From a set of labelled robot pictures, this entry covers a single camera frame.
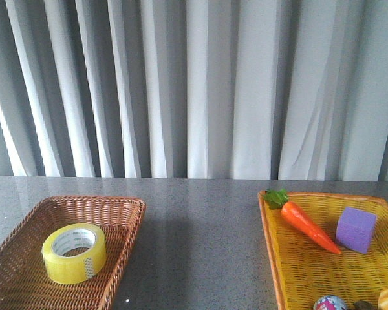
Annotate brown wicker basket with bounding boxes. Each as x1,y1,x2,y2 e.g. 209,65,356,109
0,196,146,309

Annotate yellow packing tape roll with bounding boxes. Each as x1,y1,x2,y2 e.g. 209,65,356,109
41,223,107,285

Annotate orange toy carrot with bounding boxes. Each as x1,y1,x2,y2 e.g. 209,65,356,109
262,189,341,254

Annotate dark brown toy piece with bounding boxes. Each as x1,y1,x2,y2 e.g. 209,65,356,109
353,300,375,310

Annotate grey pleated curtain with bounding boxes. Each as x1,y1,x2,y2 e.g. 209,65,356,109
0,1,388,181

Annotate colourful patterned ball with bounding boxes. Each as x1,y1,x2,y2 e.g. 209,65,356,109
313,295,348,310

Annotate purple foam cube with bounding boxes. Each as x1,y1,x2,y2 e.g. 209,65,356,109
336,207,378,254

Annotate yellow wicker basket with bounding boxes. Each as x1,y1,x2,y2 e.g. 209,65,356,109
258,191,388,309

